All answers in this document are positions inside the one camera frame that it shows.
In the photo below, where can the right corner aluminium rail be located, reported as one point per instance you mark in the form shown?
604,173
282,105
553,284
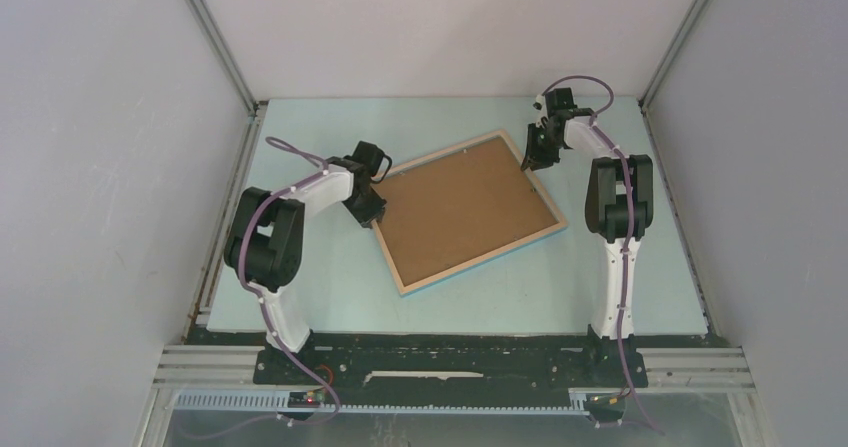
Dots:
681,36

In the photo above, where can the brown frame backing board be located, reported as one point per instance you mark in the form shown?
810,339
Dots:
458,208

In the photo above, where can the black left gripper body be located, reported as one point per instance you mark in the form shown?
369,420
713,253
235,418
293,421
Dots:
356,204

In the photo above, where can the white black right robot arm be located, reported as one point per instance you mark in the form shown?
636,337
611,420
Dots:
619,204

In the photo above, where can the corner aluminium rail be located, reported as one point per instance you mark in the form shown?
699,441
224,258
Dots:
681,36
220,48

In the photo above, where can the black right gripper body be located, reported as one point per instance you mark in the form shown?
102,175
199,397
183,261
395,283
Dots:
542,149

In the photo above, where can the white cable duct strip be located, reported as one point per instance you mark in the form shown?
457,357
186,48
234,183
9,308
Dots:
280,402

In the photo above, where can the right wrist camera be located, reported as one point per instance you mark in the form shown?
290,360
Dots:
539,104

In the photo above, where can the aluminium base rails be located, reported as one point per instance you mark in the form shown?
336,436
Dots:
675,365

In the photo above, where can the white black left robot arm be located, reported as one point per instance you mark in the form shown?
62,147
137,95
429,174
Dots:
266,239

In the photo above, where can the left corner aluminium rail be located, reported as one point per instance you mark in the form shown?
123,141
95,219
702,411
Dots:
220,48

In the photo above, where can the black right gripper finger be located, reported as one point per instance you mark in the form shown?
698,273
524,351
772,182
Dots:
547,156
534,151

